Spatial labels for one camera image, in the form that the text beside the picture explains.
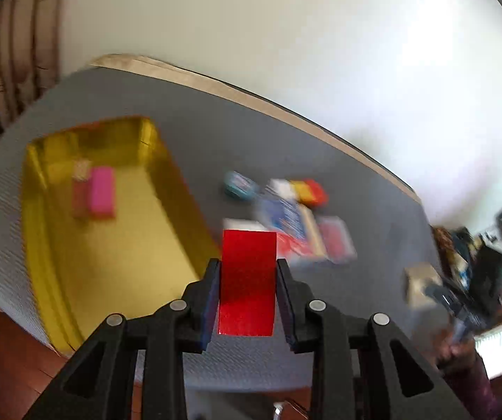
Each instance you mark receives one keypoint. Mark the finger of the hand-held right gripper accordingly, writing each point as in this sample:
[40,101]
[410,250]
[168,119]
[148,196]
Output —
[448,302]

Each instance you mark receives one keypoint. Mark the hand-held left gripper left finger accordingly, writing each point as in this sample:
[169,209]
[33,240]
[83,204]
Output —
[210,304]

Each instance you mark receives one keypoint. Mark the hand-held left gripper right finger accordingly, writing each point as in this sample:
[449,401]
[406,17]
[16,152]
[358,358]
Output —
[285,304]

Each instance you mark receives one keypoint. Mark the cream white box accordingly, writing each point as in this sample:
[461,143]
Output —
[421,286]

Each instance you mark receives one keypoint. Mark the glossy red box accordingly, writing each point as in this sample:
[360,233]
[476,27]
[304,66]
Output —
[246,280]

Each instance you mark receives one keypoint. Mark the dark red tin gold interior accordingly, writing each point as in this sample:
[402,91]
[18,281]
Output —
[124,236]

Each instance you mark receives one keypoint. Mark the red square tin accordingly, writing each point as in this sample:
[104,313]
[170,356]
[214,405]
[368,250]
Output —
[317,192]

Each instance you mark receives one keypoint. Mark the teal small box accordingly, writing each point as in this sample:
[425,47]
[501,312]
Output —
[240,186]

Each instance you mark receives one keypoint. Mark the person's right forearm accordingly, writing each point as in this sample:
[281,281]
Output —
[469,380]

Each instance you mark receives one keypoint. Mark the red card pack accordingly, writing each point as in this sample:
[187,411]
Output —
[292,247]

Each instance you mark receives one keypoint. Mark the grey honeycomb mat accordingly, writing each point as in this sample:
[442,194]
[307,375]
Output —
[342,310]

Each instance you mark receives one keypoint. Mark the white radiator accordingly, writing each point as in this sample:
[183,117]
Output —
[498,350]

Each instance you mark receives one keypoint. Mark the clear case red cards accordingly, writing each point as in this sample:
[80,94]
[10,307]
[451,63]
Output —
[336,238]

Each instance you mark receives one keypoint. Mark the white thin box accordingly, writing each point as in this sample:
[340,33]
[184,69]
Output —
[244,224]

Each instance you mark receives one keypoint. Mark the blue box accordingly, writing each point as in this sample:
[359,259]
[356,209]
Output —
[283,214]

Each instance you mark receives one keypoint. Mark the yellow block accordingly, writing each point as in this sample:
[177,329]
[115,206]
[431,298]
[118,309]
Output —
[300,191]

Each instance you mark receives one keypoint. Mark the white flat box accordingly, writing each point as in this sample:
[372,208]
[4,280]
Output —
[281,187]

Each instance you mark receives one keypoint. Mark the pink box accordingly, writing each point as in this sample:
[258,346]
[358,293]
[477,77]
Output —
[103,192]

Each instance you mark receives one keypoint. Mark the red tan small box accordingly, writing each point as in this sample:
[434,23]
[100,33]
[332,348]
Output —
[81,192]

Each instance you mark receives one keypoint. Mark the beige patterned curtain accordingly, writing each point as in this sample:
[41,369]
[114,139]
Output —
[18,52]

